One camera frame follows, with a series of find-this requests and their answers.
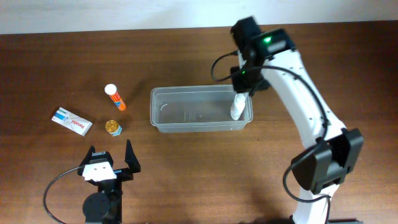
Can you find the white squeeze bottle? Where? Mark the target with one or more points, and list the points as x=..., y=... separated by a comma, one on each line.
x=238, y=105

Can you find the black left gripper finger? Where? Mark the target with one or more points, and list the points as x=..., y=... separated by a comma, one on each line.
x=131, y=159
x=88, y=156

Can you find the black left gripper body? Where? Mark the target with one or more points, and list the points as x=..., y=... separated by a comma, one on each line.
x=123, y=171

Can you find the white Panadol box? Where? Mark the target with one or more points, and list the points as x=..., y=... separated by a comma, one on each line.
x=71, y=121

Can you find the orange tube white cap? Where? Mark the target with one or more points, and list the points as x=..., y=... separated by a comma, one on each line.
x=112, y=91

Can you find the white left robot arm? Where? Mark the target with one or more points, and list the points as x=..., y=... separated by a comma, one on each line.
x=106, y=204

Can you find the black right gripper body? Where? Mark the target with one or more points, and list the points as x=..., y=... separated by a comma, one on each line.
x=244, y=84

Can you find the clear plastic container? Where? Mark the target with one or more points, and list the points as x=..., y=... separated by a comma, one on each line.
x=201, y=108

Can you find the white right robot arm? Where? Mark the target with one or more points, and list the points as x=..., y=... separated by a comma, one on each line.
x=271, y=59

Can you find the small jar gold lid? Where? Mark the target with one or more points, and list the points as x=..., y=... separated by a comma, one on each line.
x=113, y=128

